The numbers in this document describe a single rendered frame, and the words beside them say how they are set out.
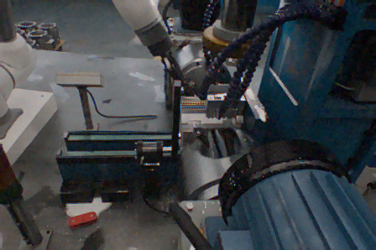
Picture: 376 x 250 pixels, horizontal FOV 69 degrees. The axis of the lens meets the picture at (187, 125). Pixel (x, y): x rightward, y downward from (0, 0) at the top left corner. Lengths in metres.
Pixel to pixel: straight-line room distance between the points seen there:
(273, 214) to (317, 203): 0.05
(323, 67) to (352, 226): 0.49
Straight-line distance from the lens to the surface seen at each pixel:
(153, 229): 0.93
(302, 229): 0.32
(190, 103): 0.90
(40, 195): 1.09
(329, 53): 0.74
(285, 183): 0.35
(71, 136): 1.10
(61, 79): 1.18
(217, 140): 0.67
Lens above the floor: 1.59
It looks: 37 degrees down
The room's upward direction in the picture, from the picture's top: 4 degrees clockwise
